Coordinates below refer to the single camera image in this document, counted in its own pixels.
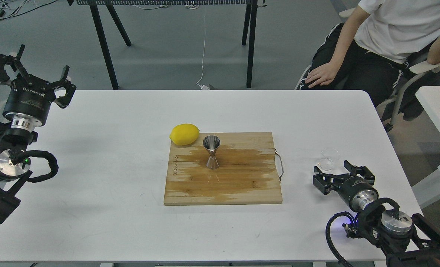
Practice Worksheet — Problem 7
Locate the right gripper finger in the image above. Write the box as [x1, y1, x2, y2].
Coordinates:
[313, 166, 348, 195]
[344, 160, 375, 185]

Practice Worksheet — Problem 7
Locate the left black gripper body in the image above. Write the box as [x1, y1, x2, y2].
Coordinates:
[3, 78, 55, 131]

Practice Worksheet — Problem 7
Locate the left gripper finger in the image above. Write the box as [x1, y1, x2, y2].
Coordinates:
[0, 44, 29, 86]
[47, 65, 76, 109]

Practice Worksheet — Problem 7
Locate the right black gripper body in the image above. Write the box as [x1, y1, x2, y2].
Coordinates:
[335, 177, 379, 212]

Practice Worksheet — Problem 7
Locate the clear glass measuring cup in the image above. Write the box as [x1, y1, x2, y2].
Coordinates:
[317, 148, 340, 171]

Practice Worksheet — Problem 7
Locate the steel double jigger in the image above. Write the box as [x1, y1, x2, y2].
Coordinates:
[203, 135, 221, 169]

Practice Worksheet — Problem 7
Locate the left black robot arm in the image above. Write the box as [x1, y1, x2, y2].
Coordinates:
[0, 45, 76, 225]

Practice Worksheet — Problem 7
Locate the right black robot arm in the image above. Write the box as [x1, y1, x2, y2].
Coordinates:
[312, 161, 440, 267]

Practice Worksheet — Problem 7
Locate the person's right hand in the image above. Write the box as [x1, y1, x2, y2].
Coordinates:
[305, 61, 341, 88]

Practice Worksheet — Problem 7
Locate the wooden cutting board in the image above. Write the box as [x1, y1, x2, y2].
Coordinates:
[163, 132, 283, 206]

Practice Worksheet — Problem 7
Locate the seated person white shirt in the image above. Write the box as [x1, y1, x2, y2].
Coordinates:
[300, 0, 440, 107]

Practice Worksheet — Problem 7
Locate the yellow lemon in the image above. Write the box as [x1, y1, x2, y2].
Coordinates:
[169, 123, 199, 146]

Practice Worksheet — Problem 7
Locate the black metal rack table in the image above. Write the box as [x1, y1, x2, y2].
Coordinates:
[68, 0, 264, 90]

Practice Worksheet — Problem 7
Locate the white cable on floor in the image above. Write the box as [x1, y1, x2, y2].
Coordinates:
[196, 6, 210, 90]

